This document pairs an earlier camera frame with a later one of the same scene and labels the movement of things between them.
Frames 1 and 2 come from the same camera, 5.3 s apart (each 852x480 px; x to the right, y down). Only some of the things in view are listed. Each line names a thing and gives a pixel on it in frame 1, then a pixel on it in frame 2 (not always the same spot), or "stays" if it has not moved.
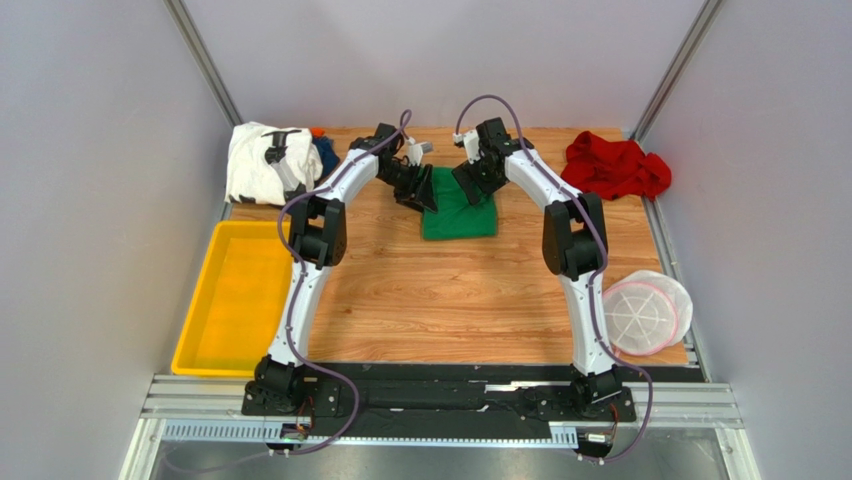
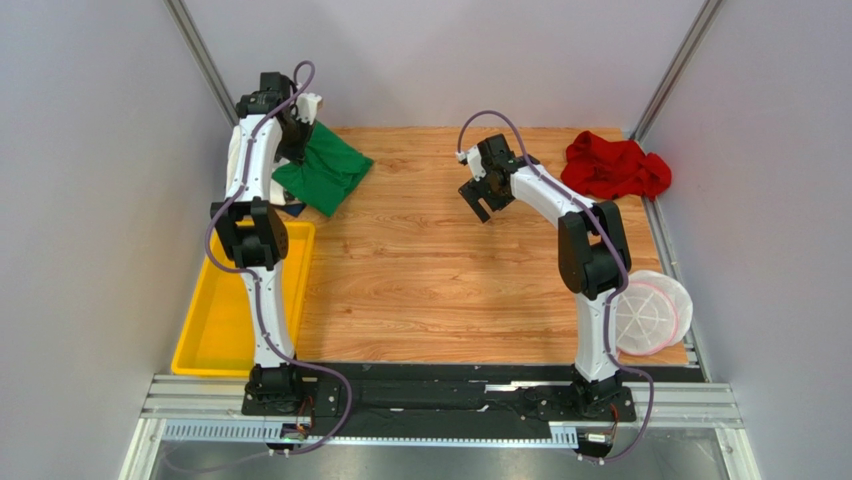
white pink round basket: (645, 313) stays
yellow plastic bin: (232, 318) stays
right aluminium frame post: (706, 15) stays
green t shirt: (455, 216) → (328, 173)
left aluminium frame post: (203, 61) stays
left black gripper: (425, 192) → (295, 154)
